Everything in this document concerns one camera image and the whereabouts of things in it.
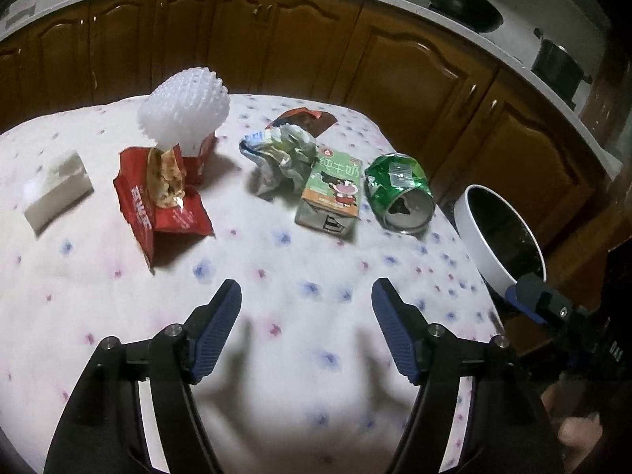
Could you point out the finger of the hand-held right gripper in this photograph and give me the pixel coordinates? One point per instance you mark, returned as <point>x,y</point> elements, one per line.
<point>535,296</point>

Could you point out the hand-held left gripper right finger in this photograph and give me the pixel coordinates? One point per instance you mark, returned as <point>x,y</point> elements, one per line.
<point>395,335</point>

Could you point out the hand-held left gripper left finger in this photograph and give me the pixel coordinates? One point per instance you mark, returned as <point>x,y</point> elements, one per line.
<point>217,335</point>

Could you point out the white round trash bin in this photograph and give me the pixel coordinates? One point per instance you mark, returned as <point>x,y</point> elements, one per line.
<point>474,237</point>

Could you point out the red snack wrapper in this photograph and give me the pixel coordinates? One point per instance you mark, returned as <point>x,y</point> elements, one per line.
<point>143,202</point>

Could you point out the crushed green can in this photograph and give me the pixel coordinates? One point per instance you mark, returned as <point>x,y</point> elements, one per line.
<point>395,182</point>

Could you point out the green milk carton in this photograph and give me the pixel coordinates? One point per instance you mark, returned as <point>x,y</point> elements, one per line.
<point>333,192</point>

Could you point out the small red packet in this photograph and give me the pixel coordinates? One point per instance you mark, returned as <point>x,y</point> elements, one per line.
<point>202,158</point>

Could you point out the paper wrapper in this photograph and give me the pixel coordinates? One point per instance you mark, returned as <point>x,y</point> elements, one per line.
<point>284,158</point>

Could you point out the white rectangular box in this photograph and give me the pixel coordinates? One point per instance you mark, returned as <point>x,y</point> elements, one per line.
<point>57,192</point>

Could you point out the brown torn wrapper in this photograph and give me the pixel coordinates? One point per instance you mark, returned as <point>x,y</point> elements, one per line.
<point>311,118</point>

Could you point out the white foam fruit net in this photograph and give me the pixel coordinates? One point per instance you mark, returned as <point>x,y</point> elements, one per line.
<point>185,103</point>

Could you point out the person's right hand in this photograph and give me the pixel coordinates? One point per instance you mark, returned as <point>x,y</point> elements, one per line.
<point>577,437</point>

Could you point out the floral white tablecloth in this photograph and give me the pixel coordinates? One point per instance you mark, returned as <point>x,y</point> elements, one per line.
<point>276,276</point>

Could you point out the wooden glass door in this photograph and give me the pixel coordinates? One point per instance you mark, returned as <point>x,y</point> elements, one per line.
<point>607,84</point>

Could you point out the black cooking pot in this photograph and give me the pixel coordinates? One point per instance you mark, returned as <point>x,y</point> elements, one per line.
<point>558,66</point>

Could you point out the brown wooden kitchen cabinet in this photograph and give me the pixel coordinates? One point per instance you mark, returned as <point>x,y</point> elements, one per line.
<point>306,44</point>

